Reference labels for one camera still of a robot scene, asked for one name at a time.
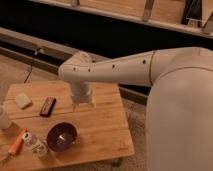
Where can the wooden table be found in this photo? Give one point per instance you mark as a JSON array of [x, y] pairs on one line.
[[102, 130]]

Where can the dark purple ceramic bowl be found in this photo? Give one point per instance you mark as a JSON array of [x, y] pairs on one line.
[[61, 137]]

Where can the clear plastic bottle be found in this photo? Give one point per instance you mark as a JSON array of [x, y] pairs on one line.
[[34, 144]]

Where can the white cup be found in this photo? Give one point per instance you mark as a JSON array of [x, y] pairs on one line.
[[5, 122]]

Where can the beige sponge block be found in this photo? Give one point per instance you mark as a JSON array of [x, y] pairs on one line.
[[22, 100]]

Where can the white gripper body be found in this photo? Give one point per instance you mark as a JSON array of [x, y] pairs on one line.
[[81, 93]]

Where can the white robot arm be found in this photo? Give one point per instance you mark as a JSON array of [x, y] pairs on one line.
[[179, 112]]

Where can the dark brown snack bar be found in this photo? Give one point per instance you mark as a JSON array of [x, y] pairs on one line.
[[47, 107]]

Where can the orange handled tool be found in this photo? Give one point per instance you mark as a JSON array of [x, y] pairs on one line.
[[14, 148]]

